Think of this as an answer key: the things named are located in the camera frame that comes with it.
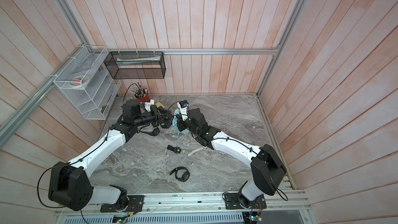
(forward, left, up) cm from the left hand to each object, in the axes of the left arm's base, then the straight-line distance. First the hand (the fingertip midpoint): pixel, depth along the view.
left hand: (171, 113), depth 76 cm
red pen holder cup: (+25, +24, -15) cm, 38 cm away
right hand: (+2, -2, -3) cm, 4 cm away
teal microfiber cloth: (-3, -1, -4) cm, 5 cm away
